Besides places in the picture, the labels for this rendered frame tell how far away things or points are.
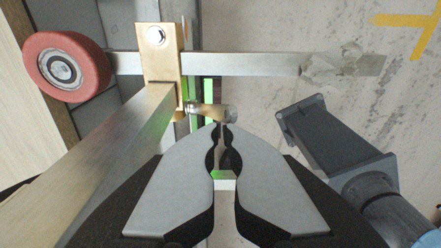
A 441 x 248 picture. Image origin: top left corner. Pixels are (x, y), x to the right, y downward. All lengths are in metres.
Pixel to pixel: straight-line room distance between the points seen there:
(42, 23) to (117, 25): 0.17
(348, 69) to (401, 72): 1.31
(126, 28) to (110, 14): 0.04
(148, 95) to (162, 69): 0.06
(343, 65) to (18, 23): 0.39
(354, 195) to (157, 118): 0.82
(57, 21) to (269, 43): 0.95
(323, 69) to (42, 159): 0.42
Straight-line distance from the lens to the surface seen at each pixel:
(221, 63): 0.26
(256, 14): 1.14
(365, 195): 0.88
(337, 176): 0.87
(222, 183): 0.40
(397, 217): 0.84
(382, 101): 1.63
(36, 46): 0.29
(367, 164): 0.89
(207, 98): 0.45
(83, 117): 0.47
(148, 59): 0.27
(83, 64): 0.26
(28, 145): 0.38
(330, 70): 0.30
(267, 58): 0.27
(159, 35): 0.25
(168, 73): 0.26
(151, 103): 0.20
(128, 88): 0.58
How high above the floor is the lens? 1.12
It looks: 62 degrees down
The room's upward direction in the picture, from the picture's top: 178 degrees clockwise
